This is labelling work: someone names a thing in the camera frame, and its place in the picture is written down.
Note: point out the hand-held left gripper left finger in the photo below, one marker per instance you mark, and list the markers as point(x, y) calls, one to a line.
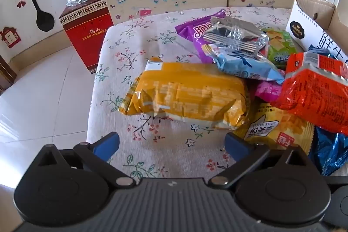
point(106, 142)

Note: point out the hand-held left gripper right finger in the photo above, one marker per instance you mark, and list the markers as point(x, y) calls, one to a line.
point(236, 145)

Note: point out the yellow waffle snack packet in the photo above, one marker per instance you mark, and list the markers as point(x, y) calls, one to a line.
point(274, 126)

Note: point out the pink snack packet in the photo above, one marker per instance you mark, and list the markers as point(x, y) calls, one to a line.
point(267, 89)

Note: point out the large yellow snack packet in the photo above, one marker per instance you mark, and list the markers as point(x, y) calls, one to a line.
point(185, 93)

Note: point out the light blue snack packet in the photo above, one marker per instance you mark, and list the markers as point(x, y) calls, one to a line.
point(239, 64)

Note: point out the orange-red snack packet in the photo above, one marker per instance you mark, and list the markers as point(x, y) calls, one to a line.
point(312, 93)

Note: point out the green cracker packet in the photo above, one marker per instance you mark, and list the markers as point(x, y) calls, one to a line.
point(280, 50)

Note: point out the silver wafer packet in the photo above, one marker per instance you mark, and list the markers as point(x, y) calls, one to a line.
point(233, 33)

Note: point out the purple noodle snack packet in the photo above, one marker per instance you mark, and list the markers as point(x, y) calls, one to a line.
point(190, 33)

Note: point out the white printed cardboard box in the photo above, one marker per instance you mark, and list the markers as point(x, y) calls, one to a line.
point(307, 22)

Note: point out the red gift box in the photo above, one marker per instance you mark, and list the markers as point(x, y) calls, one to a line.
point(87, 39)

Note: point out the floral tablecloth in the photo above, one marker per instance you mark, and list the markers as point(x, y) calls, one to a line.
point(130, 39)

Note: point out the brown wooden door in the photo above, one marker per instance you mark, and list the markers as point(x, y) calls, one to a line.
point(6, 74)

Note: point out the red house socket sticker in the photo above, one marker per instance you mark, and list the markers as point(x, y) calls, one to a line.
point(9, 36)

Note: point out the red flower wall sticker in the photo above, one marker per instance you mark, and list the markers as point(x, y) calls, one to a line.
point(21, 0)

